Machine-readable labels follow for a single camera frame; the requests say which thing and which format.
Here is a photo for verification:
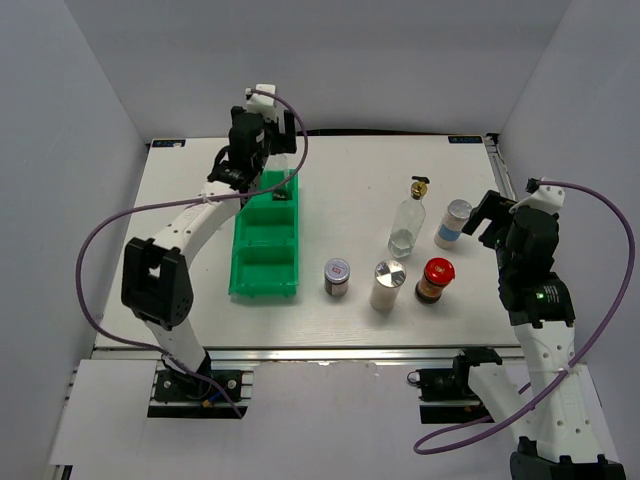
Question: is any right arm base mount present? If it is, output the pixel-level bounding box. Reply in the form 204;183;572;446
406;347;503;425

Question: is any small dark spice jar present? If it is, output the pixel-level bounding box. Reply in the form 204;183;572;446
324;258;351;297

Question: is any clear glass oil bottle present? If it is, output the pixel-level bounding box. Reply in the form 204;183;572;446
388;176;430;259

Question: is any red lid sauce jar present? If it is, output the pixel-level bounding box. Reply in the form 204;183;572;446
415;257;456;304

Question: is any table logo sticker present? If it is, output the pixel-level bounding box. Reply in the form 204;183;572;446
151;139;186;149
448;135;483;144

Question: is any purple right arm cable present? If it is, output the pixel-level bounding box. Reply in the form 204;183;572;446
412;180;631;455

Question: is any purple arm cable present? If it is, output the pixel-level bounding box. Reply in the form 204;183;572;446
412;180;631;455
75;90;309;419

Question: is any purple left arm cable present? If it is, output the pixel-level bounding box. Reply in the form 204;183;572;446
75;90;309;419

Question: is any green plastic divided bin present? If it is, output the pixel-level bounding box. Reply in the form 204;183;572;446
228;177;299;298

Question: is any right table logo sticker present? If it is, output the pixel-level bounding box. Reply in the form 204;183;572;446
448;135;483;144

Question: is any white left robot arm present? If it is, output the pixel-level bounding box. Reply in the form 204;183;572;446
121;107;297;399

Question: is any left table logo sticker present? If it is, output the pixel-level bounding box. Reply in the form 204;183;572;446
151;139;186;149

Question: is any white powder jar silver lid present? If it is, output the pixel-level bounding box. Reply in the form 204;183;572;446
369;259;406;311

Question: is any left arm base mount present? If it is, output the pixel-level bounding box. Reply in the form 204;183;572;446
147;367;252;420

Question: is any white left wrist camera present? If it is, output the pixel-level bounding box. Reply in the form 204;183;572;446
245;88;277;123

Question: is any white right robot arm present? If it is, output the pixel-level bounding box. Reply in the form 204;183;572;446
451;186;626;479

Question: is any blue label salt jar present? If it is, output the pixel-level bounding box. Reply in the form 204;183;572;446
434;199;472;249

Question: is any glass bottle with dark residue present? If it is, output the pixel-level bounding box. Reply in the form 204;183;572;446
262;154;289;201

